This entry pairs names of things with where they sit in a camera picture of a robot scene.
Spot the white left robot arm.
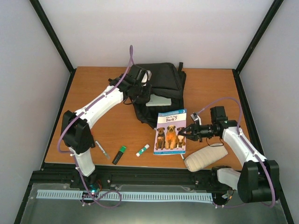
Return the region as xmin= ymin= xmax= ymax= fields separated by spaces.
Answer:
xmin=57 ymin=65 xmax=152 ymax=188

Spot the black frame post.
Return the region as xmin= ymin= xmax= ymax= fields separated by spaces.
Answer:
xmin=29 ymin=0 xmax=77 ymax=74
xmin=235 ymin=0 xmax=285 ymax=73

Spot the black student backpack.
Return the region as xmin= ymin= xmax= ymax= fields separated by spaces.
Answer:
xmin=117 ymin=63 xmax=186 ymax=129

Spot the right black frame post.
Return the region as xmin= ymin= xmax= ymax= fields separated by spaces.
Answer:
xmin=235 ymin=0 xmax=285 ymax=73

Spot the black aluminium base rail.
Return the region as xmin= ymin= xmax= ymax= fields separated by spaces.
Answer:
xmin=29 ymin=163 xmax=229 ymax=191

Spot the left black frame post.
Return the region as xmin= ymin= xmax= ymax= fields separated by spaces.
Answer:
xmin=29 ymin=0 xmax=77 ymax=74

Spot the dog picture book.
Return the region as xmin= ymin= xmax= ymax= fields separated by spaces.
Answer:
xmin=153 ymin=109 xmax=186 ymax=155

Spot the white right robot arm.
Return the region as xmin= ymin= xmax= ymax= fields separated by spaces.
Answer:
xmin=179 ymin=106 xmax=279 ymax=206

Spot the silver pen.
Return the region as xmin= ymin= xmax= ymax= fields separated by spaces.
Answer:
xmin=95 ymin=141 xmax=110 ymax=160

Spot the green highlighter marker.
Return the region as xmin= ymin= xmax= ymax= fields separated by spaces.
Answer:
xmin=112 ymin=146 xmax=127 ymax=165

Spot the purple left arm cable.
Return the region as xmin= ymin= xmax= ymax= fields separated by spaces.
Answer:
xmin=57 ymin=45 xmax=135 ymax=208

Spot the beige pencil case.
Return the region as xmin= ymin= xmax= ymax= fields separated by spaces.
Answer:
xmin=184 ymin=143 xmax=228 ymax=172

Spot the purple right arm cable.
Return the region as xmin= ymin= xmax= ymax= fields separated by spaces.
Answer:
xmin=196 ymin=97 xmax=276 ymax=208

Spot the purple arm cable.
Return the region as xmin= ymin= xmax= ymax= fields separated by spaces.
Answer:
xmin=196 ymin=97 xmax=276 ymax=208
xmin=57 ymin=45 xmax=135 ymax=208

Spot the white glue stick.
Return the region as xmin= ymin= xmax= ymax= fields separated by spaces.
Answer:
xmin=136 ymin=144 xmax=150 ymax=157

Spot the grey Gatsby book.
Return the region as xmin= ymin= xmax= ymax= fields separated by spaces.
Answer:
xmin=145 ymin=94 xmax=171 ymax=107

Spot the light blue cable duct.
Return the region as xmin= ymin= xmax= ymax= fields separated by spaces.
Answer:
xmin=36 ymin=189 xmax=213 ymax=203

